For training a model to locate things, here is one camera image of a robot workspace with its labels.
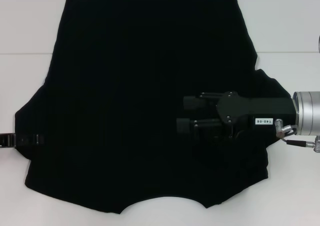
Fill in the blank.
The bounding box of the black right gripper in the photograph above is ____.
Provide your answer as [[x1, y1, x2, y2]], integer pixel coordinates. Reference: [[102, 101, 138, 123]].
[[176, 90, 298, 144]]

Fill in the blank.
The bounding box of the black shirt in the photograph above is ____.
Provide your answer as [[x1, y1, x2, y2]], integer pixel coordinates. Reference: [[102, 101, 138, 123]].
[[14, 0, 295, 209]]

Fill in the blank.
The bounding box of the black cable with silver plug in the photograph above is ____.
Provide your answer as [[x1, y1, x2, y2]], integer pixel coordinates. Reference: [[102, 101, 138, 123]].
[[274, 119, 316, 148]]

